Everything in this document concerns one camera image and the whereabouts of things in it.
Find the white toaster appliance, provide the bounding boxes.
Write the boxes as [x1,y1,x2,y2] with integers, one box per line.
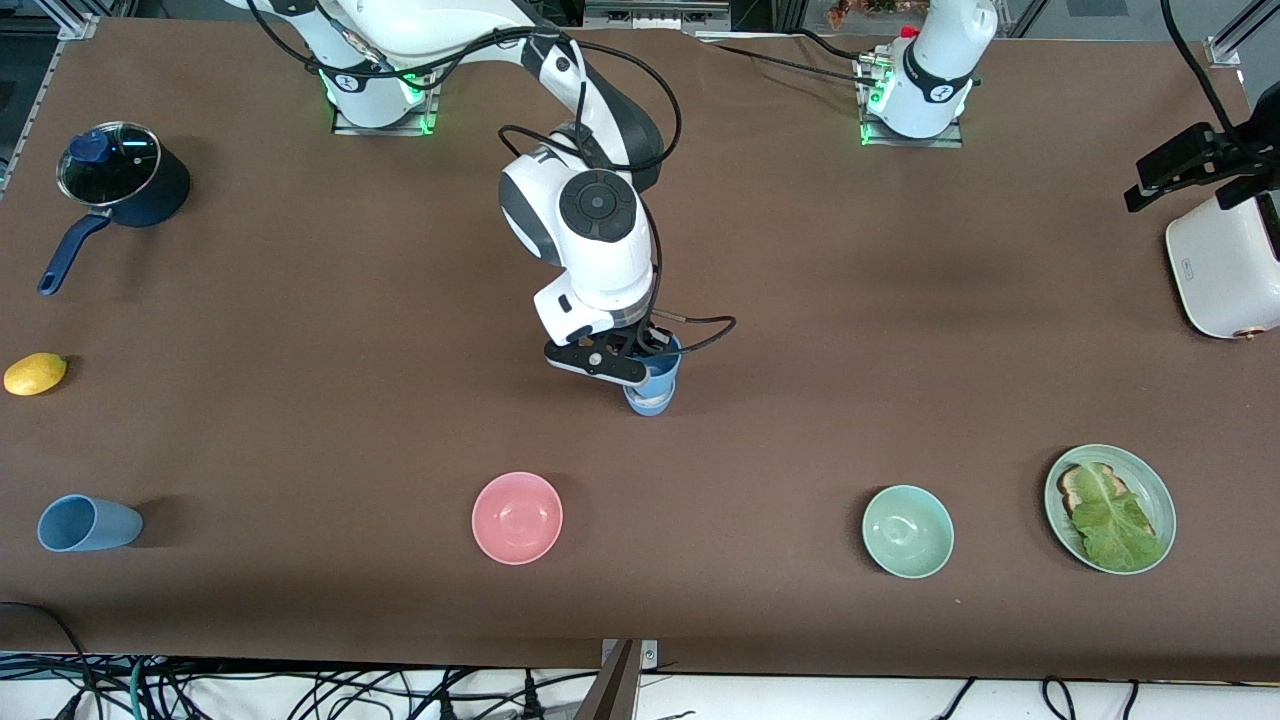
[1167,195,1280,341]

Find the pink bowl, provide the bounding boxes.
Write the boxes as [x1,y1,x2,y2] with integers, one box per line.
[472,472,564,566]

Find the green plate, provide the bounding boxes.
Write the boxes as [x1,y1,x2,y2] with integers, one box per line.
[1044,444,1177,575]

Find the mint green bowl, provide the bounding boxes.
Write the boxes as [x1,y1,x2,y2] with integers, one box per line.
[862,485,955,579]

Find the toast slice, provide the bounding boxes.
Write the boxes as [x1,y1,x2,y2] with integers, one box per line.
[1058,462,1161,541]

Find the grey metal device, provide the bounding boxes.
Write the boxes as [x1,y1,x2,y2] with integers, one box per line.
[583,0,733,31]

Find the dark metal beam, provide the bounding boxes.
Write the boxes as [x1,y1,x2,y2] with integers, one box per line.
[575,640,641,720]

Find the green lettuce leaf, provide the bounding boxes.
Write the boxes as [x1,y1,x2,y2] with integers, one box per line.
[1072,465,1166,571]

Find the dark blue saucepan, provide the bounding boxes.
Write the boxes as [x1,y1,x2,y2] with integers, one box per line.
[38,122,191,296]

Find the glass lid blue knob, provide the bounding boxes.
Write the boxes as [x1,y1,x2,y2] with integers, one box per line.
[57,122,161,208]

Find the yellow lemon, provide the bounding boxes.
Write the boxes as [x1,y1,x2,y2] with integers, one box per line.
[3,352,68,397]

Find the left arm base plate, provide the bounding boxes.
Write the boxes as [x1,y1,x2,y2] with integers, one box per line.
[858,55,964,149]

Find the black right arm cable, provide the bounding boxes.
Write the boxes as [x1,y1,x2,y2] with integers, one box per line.
[245,0,738,356]

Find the black cable on table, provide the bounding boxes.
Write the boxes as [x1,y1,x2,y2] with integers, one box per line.
[695,35,881,89]

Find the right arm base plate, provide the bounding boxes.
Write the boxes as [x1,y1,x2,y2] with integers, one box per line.
[332,70,442,136]

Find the black floor cable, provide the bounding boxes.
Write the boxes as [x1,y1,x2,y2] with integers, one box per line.
[0,600,96,720]

